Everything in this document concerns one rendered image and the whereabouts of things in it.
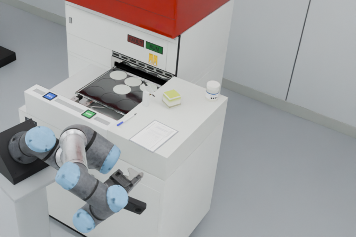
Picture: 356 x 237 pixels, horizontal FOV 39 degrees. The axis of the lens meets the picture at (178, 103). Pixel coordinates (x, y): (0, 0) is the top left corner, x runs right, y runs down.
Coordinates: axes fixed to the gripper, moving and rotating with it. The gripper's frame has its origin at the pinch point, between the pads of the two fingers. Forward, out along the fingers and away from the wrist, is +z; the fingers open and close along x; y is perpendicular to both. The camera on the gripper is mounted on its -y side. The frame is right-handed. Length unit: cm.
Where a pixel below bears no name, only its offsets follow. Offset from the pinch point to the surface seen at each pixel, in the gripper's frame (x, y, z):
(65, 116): 46, 56, 49
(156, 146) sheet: 21, 9, 48
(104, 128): 33, 34, 47
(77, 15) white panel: 34, 105, 111
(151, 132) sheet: 23, 16, 56
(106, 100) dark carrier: 41, 49, 76
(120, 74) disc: 40, 59, 102
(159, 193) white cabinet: 42, -6, 48
